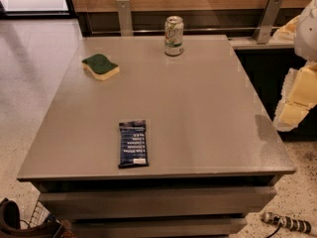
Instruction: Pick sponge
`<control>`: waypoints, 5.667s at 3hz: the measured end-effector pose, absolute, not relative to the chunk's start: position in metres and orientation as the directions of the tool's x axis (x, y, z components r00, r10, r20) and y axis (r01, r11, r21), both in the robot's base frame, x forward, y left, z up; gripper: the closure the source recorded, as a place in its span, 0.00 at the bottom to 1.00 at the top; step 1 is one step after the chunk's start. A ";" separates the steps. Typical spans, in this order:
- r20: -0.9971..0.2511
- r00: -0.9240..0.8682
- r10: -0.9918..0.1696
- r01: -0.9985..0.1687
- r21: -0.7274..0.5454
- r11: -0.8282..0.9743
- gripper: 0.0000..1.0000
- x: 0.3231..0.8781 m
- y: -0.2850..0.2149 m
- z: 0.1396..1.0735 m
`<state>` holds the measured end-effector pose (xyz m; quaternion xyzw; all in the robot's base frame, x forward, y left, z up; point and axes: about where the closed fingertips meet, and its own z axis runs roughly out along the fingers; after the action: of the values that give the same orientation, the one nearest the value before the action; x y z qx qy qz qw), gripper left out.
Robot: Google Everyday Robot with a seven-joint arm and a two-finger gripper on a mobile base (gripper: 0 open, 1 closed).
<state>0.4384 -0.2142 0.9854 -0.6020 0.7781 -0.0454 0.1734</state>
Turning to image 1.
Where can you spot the grey drawer cabinet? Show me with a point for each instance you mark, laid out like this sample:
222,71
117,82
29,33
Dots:
214,156

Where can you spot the wire mesh basket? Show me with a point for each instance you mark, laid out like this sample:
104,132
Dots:
39,215

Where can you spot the green and yellow sponge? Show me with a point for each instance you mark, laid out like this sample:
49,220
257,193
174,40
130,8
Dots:
100,67

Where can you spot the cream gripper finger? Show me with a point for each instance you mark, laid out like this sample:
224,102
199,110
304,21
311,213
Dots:
287,32
298,97

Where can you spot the dark blue snack bar wrapper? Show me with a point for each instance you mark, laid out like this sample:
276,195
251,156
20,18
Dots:
133,144

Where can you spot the metal wall bracket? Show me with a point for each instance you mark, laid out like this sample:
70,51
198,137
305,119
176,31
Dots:
125,17
263,30

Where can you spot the left metal wall bracket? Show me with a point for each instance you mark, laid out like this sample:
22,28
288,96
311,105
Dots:
125,17

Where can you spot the metal wall rail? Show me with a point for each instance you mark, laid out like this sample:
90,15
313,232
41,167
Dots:
232,32

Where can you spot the dark brown bag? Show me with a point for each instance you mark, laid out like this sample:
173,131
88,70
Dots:
10,224

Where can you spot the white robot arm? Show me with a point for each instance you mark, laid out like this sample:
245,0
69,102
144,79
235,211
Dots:
305,39

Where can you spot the right metal wall bracket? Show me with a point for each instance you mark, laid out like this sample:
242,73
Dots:
263,30

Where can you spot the black white striped cylinder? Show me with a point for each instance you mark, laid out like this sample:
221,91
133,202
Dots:
289,223

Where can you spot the green white soda can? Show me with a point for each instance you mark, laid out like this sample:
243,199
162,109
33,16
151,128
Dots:
173,34

